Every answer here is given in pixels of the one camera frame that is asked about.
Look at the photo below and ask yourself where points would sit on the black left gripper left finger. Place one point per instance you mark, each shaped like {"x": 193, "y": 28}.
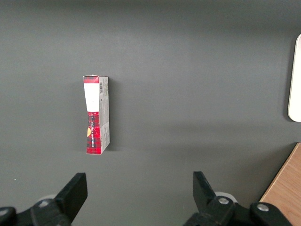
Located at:
{"x": 70, "y": 195}

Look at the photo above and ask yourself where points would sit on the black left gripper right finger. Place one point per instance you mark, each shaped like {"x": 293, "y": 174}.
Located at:
{"x": 207, "y": 197}

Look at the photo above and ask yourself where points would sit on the white rectangular tray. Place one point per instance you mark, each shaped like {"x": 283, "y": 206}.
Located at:
{"x": 295, "y": 82}

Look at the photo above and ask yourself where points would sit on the wooden drawer cabinet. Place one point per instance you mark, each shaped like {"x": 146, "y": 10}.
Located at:
{"x": 287, "y": 186}

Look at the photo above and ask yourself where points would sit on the red plaid cardboard box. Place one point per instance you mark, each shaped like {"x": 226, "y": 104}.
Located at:
{"x": 92, "y": 99}

